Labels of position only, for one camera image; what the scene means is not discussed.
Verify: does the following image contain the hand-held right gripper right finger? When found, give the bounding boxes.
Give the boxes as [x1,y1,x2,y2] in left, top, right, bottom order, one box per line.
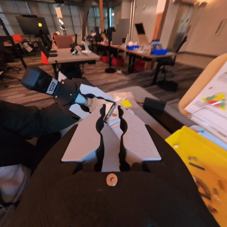
[118,105,162,172]

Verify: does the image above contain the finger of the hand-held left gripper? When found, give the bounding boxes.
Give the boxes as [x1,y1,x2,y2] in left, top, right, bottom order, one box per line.
[79,84,117,103]
[69,104,91,119]

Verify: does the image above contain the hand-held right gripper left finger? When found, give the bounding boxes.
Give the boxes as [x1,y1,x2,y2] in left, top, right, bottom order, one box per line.
[61,104,106,172]

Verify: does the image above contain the yellow plastic parts bin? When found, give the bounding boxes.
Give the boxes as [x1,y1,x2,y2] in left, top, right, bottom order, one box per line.
[165,126,227,227]

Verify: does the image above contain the pile of toy bricks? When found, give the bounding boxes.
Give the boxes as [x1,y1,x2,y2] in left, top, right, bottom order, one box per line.
[188,156,227,213]

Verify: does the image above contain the grey background table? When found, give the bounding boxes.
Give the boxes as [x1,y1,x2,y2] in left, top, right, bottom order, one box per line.
[48,43,100,78]

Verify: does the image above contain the orange traffic cone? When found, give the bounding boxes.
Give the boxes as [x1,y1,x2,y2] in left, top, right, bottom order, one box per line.
[40,51,49,64]

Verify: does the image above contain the black electronic box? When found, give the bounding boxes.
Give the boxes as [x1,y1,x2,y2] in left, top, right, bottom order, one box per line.
[143,97,166,112]

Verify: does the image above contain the brown board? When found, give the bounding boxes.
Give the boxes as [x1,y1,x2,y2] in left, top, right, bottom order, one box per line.
[53,35,73,48]

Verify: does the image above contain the long wooden table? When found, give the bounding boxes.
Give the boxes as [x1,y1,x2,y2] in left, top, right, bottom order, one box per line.
[97,42,177,85]

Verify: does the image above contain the orange chair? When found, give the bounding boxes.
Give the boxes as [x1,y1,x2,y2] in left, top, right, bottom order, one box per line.
[11,34,24,44]

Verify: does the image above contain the black TV screen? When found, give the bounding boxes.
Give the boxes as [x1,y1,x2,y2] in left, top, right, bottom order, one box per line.
[16,15,50,36]

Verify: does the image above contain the printed instruction sheet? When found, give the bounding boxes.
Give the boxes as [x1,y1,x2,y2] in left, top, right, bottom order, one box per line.
[184,61,227,138]

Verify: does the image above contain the large blue storage bin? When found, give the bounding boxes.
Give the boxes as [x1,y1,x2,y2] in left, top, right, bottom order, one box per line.
[150,40,168,55]

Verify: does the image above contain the wooden clipboard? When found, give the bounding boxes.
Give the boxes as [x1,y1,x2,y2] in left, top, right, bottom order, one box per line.
[178,53,227,147]

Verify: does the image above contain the black office chair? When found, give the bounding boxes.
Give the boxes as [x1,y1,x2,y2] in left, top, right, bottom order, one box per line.
[159,35,188,92]

